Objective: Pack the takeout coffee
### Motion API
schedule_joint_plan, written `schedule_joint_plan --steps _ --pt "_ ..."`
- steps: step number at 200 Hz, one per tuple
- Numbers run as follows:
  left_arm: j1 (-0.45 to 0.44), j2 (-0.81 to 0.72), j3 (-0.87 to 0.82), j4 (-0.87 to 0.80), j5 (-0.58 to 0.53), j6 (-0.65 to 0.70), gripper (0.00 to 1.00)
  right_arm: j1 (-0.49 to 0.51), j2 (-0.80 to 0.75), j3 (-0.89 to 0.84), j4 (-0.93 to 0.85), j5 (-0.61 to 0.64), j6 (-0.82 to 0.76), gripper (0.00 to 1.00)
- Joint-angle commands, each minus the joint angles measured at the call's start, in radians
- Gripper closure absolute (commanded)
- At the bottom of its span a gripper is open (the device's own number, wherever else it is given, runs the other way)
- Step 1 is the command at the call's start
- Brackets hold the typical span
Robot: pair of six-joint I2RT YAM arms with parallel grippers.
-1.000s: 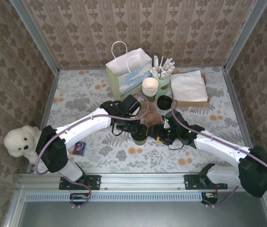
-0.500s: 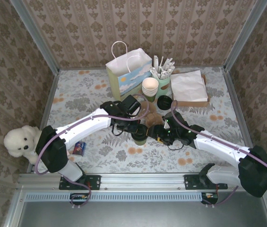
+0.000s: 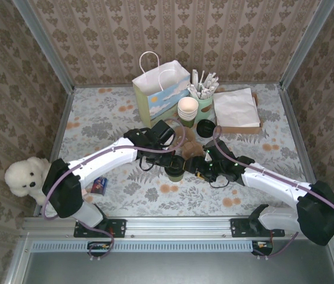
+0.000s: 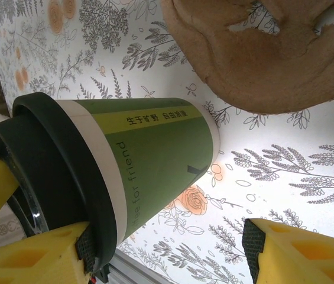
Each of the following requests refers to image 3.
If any brown cardboard cup carrier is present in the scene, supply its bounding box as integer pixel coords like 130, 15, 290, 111
171, 125, 205, 159

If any landscape print paper bag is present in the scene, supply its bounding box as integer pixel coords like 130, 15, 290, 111
132, 51, 191, 131

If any white paper napkin stack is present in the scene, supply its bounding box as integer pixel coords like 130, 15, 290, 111
213, 88, 261, 127

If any stack of paper cups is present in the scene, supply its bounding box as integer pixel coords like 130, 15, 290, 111
177, 96, 199, 127

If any green straw holder cup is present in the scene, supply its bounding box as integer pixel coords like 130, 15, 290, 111
196, 95, 215, 122

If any small blue packet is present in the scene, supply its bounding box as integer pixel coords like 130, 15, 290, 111
91, 176, 108, 196

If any white teddy bear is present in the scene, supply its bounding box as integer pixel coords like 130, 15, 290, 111
4, 156, 52, 205

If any aluminium mounting rail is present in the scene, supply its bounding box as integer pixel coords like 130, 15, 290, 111
21, 215, 334, 239

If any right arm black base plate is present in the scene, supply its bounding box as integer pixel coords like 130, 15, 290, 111
231, 218, 286, 238

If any grey slotted cable duct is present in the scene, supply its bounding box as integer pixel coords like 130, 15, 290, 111
31, 240, 255, 253

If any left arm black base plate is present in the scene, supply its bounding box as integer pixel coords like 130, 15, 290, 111
74, 218, 127, 238

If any aluminium table side rail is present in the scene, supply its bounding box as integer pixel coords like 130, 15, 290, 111
33, 88, 76, 218
278, 85, 327, 215

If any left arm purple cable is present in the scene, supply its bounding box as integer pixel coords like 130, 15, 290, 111
41, 118, 185, 260

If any aluminium corner post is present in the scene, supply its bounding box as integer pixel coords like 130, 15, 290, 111
279, 0, 334, 89
12, 0, 76, 93

